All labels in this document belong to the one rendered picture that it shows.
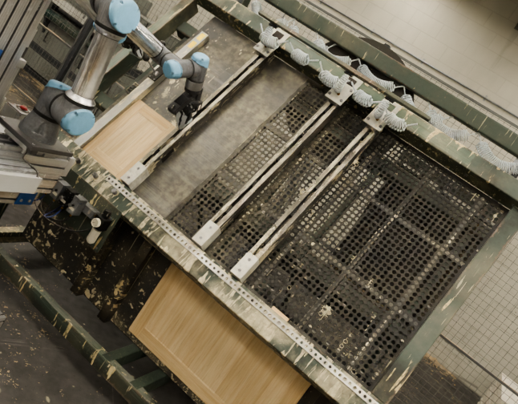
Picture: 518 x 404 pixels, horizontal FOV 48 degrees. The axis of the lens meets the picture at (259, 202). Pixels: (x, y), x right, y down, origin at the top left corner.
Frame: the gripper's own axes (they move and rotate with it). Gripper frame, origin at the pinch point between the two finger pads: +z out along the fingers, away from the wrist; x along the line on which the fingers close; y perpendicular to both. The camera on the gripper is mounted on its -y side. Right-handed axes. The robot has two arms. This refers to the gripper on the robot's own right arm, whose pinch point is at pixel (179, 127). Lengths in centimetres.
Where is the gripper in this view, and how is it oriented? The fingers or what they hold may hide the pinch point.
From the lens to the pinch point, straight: 263.0
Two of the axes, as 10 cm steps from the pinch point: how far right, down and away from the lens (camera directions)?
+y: 6.0, -3.3, 7.3
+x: -7.4, -5.8, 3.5
